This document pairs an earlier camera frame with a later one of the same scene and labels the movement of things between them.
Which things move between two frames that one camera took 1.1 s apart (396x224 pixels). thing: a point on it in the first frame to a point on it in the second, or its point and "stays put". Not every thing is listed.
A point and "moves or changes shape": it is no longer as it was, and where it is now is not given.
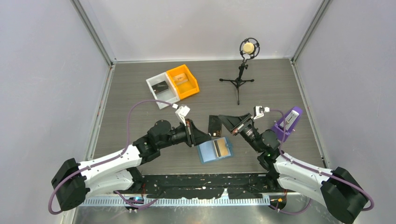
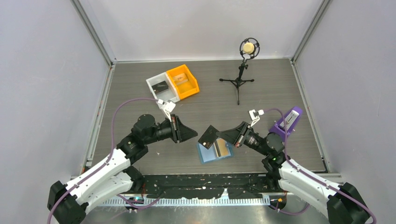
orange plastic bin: x=185 y=83 stays put
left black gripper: x=194 y=136 to x=179 y=132
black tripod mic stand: x=238 y=81 stays put
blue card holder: x=214 y=150 stays put
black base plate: x=243 y=186 stays put
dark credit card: x=215 y=125 moves or changes shape
